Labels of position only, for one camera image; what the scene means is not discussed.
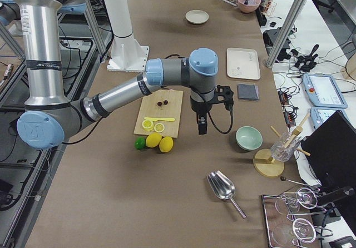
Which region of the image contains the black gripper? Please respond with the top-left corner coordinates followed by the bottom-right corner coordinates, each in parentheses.
top-left (190, 88), bottom-right (215, 135)

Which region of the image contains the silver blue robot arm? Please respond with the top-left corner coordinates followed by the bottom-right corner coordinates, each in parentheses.
top-left (1, 2), bottom-right (21, 26)
top-left (12, 0), bottom-right (218, 150)

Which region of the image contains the cream rectangular tray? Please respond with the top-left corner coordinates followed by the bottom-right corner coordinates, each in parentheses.
top-left (226, 48), bottom-right (261, 80)

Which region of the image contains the yellow lemon right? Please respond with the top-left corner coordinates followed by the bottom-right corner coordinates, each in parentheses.
top-left (159, 136), bottom-right (174, 153)

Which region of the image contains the yellow lemon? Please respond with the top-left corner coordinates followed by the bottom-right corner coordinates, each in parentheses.
top-left (159, 136), bottom-right (174, 153)
top-left (145, 132), bottom-right (162, 148)

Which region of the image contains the bamboo cutting board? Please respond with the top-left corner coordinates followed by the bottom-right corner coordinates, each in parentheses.
top-left (133, 90), bottom-right (183, 138)

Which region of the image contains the thin lemon slice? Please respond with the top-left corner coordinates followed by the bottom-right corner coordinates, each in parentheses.
top-left (154, 123), bottom-right (165, 133)

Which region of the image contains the mint green bowl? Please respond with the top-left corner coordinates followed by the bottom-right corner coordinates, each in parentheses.
top-left (235, 126), bottom-right (263, 151)

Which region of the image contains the yellow plastic knife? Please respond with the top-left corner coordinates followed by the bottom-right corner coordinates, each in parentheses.
top-left (144, 117), bottom-right (175, 122)

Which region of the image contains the grey folded cloth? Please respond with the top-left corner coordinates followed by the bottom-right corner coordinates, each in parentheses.
top-left (237, 83), bottom-right (259, 101)

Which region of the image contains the yellow lemon middle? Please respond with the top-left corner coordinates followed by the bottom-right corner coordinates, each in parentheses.
top-left (145, 132), bottom-right (162, 148)

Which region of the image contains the lemon half slice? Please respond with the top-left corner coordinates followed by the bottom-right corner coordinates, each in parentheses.
top-left (142, 120), bottom-right (154, 131)

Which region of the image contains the green lime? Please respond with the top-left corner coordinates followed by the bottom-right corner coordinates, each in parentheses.
top-left (134, 137), bottom-right (146, 150)

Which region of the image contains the metal ice scoop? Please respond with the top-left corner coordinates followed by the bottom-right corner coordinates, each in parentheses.
top-left (207, 170), bottom-right (246, 219)

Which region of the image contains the wooden cup stand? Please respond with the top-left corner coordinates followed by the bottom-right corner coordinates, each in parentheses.
top-left (253, 113), bottom-right (310, 177)

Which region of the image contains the clear crystal glass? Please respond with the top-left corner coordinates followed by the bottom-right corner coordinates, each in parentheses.
top-left (270, 132), bottom-right (300, 162)

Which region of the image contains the beige round plate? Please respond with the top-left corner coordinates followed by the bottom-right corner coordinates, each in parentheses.
top-left (185, 9), bottom-right (209, 25)

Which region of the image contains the blue teach pendant lower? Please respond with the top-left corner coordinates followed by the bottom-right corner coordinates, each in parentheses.
top-left (310, 106), bottom-right (348, 129)

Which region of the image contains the blue teach pendant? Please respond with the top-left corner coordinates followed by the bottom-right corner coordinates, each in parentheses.
top-left (310, 106), bottom-right (348, 129)
top-left (302, 73), bottom-right (348, 109)

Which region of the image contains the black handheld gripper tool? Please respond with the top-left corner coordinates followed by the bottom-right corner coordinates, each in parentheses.
top-left (294, 44), bottom-right (319, 72)

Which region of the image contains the blue teach pendant upper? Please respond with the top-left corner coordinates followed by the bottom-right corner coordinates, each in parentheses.
top-left (302, 73), bottom-right (348, 109)

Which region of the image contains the pink bowl with ice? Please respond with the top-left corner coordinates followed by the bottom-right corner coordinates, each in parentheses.
top-left (238, 0), bottom-right (261, 13)

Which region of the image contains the black monitor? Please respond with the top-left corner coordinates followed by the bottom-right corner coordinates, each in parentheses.
top-left (301, 111), bottom-right (355, 188)

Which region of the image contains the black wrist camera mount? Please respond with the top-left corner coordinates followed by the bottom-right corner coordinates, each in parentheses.
top-left (214, 85), bottom-right (234, 111)

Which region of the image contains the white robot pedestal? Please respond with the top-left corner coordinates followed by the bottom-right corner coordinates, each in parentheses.
top-left (104, 0), bottom-right (149, 72)

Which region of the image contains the wire glass rack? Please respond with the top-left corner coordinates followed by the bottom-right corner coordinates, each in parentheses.
top-left (261, 187), bottom-right (333, 247)

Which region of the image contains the aluminium frame post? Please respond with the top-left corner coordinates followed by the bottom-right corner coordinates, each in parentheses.
top-left (266, 0), bottom-right (306, 68)

